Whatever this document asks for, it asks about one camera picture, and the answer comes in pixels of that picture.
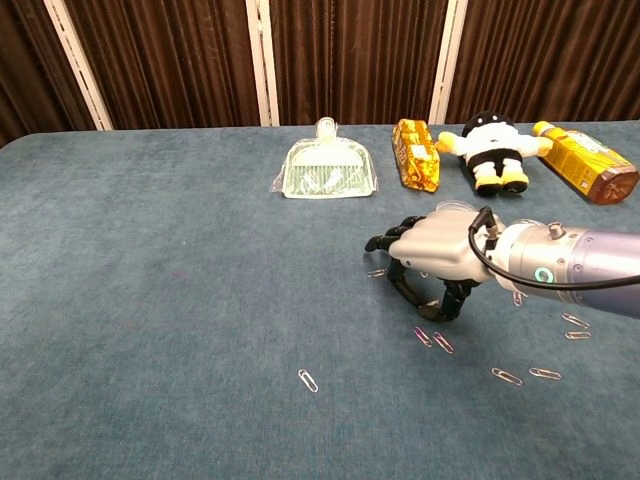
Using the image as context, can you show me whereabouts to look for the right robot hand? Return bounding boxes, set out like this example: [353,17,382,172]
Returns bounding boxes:
[364,207,496,324]

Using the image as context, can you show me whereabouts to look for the gold foil snack package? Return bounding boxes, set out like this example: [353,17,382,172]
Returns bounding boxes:
[391,118,442,193]

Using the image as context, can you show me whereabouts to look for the black white plush toy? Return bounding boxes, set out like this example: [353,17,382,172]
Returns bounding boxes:
[436,110,555,197]

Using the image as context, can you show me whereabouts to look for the packaged mini dustpan brush set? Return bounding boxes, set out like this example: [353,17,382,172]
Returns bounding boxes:
[269,116,380,200]

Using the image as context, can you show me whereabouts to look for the yellow label tea bottle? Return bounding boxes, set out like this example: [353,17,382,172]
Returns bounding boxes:
[531,120,640,206]

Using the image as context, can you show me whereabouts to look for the brown curtain panel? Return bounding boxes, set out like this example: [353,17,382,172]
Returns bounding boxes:
[0,0,96,150]
[268,0,450,126]
[63,0,261,131]
[445,0,640,125]

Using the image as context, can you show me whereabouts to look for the blue felt table cover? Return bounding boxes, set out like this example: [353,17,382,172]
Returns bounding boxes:
[0,118,640,480]

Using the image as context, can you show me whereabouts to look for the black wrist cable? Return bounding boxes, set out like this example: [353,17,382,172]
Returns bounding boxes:
[467,205,640,291]

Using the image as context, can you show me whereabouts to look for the white partition post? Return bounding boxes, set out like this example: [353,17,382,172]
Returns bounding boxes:
[428,0,469,126]
[244,0,281,128]
[43,0,115,132]

